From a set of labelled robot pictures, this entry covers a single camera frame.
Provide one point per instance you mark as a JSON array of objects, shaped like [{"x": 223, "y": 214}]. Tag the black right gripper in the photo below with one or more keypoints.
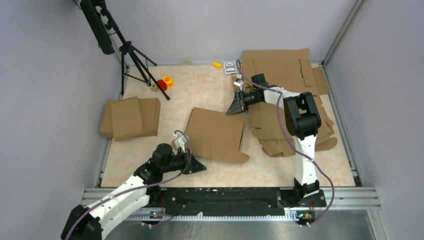
[{"x": 239, "y": 105}]

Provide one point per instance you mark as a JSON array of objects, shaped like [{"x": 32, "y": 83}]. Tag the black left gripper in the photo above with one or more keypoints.
[{"x": 191, "y": 165}]

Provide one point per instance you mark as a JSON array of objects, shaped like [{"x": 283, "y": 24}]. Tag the large cardboard box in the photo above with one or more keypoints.
[{"x": 216, "y": 136}]

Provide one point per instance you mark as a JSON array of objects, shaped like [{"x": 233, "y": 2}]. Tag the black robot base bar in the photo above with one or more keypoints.
[{"x": 230, "y": 201}]

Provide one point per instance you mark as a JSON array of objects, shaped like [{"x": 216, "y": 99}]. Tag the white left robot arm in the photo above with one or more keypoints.
[{"x": 97, "y": 220}]

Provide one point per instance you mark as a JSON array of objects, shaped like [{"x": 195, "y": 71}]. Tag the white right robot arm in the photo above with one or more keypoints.
[{"x": 297, "y": 116}]

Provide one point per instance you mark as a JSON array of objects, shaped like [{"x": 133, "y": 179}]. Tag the folded cardboard box at left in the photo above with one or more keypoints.
[{"x": 130, "y": 118}]

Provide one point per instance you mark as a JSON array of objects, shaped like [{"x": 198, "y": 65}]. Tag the small printed card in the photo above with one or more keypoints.
[{"x": 230, "y": 67}]

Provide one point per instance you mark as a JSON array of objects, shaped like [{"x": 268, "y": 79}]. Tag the yellow rectangular block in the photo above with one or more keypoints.
[{"x": 217, "y": 64}]

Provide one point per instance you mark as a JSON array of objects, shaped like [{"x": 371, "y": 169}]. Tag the stack of flat cardboard blanks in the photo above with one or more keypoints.
[{"x": 292, "y": 70}]

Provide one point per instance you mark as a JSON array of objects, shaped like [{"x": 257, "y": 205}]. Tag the yellow round toy block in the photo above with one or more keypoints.
[{"x": 168, "y": 81}]

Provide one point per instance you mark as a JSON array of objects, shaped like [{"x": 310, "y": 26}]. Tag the small wooden letter cube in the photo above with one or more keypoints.
[{"x": 154, "y": 88}]

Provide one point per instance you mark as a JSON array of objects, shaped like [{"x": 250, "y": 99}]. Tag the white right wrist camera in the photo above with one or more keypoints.
[{"x": 238, "y": 83}]

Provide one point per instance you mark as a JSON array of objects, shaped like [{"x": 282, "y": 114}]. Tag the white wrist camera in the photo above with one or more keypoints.
[
  {"x": 238, "y": 83},
  {"x": 181, "y": 140}
]

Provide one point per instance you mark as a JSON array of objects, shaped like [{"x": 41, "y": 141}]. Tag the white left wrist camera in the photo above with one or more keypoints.
[{"x": 181, "y": 140}]

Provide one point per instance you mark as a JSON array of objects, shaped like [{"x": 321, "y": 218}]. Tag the black camera tripod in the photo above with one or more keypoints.
[{"x": 110, "y": 38}]

